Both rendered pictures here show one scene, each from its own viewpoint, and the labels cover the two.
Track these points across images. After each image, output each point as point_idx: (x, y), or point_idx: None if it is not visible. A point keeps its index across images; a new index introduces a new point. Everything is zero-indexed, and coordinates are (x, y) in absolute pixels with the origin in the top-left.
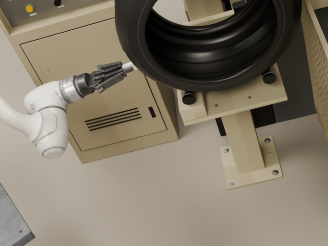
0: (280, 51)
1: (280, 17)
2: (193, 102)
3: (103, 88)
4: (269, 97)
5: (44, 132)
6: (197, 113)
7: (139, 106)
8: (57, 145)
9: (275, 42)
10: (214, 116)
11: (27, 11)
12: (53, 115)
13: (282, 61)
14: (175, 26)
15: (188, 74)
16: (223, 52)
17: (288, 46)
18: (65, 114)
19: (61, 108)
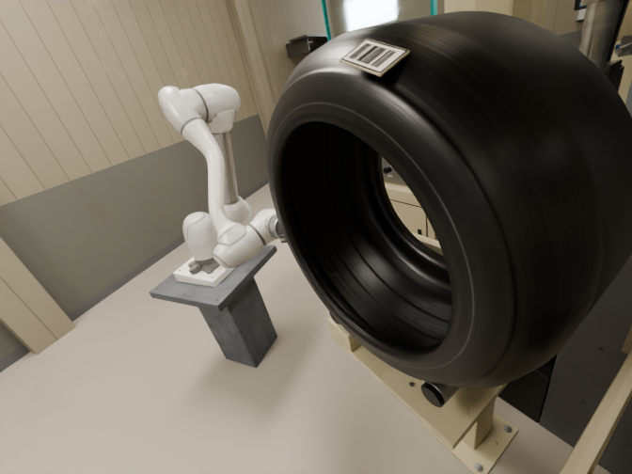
0: (449, 380)
1: (461, 320)
2: (338, 323)
3: (284, 240)
4: (431, 414)
5: (221, 240)
6: (341, 339)
7: None
8: (219, 258)
9: (438, 355)
10: (357, 359)
11: None
12: (241, 233)
13: (588, 379)
14: (402, 231)
15: (361, 292)
16: (433, 302)
17: (477, 386)
18: (259, 241)
19: (258, 233)
